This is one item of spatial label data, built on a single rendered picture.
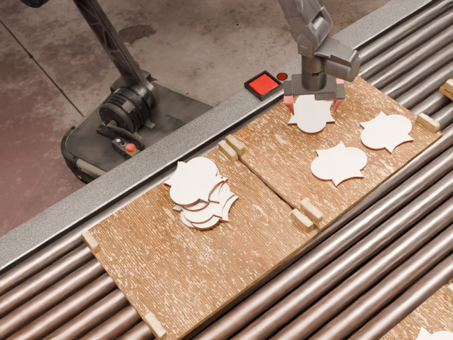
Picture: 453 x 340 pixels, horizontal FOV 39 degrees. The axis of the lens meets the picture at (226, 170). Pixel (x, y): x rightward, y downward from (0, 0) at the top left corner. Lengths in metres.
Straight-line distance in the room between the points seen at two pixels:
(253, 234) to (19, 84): 2.17
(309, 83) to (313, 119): 0.18
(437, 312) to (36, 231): 0.91
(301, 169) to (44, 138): 1.76
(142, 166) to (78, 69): 1.79
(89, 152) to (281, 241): 1.35
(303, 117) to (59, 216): 0.65
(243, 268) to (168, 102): 1.43
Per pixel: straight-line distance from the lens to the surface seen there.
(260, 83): 1.73
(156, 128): 2.58
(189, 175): 1.45
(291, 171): 1.52
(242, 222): 1.44
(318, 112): 1.63
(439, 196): 1.53
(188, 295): 1.36
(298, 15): 1.32
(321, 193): 1.48
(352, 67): 1.38
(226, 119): 1.67
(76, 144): 2.64
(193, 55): 3.26
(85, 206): 1.56
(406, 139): 1.59
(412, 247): 1.45
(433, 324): 1.34
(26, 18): 3.79
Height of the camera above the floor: 2.13
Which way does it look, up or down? 51 degrees down
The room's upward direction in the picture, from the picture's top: 8 degrees counter-clockwise
